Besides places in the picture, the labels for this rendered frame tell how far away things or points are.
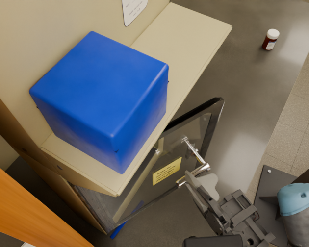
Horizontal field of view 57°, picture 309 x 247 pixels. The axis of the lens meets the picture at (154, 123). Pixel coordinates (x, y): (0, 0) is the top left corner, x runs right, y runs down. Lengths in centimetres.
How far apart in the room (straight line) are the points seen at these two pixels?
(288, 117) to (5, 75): 221
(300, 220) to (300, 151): 165
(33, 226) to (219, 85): 98
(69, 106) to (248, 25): 123
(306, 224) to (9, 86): 54
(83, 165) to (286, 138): 201
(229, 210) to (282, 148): 162
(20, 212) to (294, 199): 49
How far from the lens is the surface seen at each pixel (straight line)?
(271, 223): 197
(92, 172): 33
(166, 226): 89
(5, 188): 20
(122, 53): 30
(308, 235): 64
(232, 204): 63
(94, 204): 59
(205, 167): 67
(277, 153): 218
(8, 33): 27
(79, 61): 30
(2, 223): 22
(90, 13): 34
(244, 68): 123
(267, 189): 203
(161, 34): 46
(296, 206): 62
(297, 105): 247
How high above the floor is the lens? 181
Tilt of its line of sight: 59 degrees down
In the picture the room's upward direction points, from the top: straight up
